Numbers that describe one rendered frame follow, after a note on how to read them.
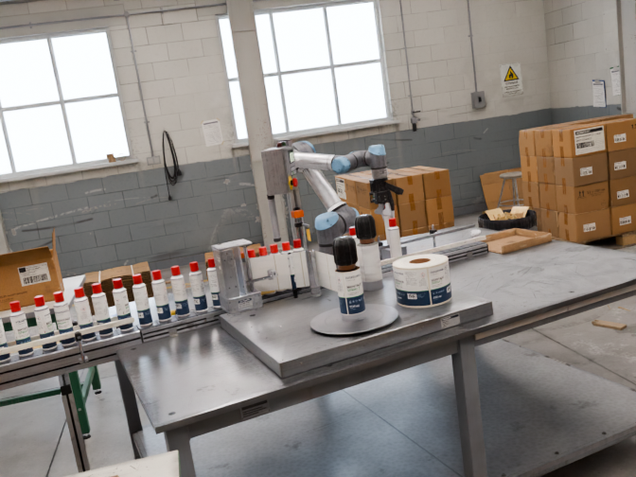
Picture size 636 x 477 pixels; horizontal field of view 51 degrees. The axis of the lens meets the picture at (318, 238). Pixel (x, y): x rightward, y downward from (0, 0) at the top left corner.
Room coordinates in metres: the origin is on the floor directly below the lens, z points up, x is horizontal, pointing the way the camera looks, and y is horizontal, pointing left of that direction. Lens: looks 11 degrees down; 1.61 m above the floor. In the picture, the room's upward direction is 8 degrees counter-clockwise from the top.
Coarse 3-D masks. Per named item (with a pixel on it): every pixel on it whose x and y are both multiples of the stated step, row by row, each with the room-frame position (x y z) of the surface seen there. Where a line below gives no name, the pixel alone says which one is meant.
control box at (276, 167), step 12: (264, 156) 2.81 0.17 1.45; (276, 156) 2.80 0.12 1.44; (288, 156) 2.85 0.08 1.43; (264, 168) 2.81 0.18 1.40; (276, 168) 2.80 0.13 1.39; (288, 168) 2.82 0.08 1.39; (276, 180) 2.80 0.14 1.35; (288, 180) 2.80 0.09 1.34; (276, 192) 2.80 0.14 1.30; (288, 192) 2.79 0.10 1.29
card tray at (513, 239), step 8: (504, 232) 3.38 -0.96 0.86; (512, 232) 3.40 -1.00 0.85; (520, 232) 3.37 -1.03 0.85; (528, 232) 3.31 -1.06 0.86; (536, 232) 3.26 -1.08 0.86; (488, 240) 3.34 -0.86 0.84; (496, 240) 3.33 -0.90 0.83; (504, 240) 3.31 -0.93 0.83; (512, 240) 3.28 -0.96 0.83; (520, 240) 3.26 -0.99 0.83; (528, 240) 3.12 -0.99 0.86; (536, 240) 3.13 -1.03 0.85; (544, 240) 3.15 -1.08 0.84; (488, 248) 3.19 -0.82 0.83; (496, 248) 3.17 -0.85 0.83; (504, 248) 3.06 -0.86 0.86; (512, 248) 3.08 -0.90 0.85; (520, 248) 3.09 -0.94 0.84
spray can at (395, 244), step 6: (390, 222) 2.97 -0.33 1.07; (396, 222) 2.98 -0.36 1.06; (390, 228) 2.97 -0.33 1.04; (396, 228) 2.96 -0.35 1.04; (390, 234) 2.97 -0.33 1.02; (396, 234) 2.96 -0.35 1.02; (390, 240) 2.97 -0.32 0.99; (396, 240) 2.96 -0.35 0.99; (390, 246) 2.97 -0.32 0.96; (396, 246) 2.96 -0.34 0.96; (390, 252) 2.99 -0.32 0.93; (396, 252) 2.96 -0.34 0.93
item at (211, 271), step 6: (210, 258) 2.66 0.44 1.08; (210, 264) 2.64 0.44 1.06; (210, 270) 2.64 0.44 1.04; (210, 276) 2.64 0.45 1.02; (216, 276) 2.64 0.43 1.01; (210, 282) 2.64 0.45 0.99; (216, 282) 2.64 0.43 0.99; (210, 288) 2.65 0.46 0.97; (216, 288) 2.64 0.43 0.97; (216, 294) 2.64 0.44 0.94; (216, 300) 2.64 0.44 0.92; (216, 306) 2.64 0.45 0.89
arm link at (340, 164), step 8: (296, 152) 3.29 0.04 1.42; (304, 152) 3.27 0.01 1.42; (296, 160) 3.26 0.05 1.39; (304, 160) 3.23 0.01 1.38; (312, 160) 3.19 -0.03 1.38; (320, 160) 3.16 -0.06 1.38; (328, 160) 3.13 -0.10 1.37; (336, 160) 3.07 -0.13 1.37; (344, 160) 3.07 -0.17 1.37; (352, 160) 3.10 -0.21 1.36; (312, 168) 3.23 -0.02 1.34; (320, 168) 3.19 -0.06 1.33; (328, 168) 3.14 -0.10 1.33; (336, 168) 3.08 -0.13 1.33; (344, 168) 3.06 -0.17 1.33; (352, 168) 3.12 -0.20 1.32
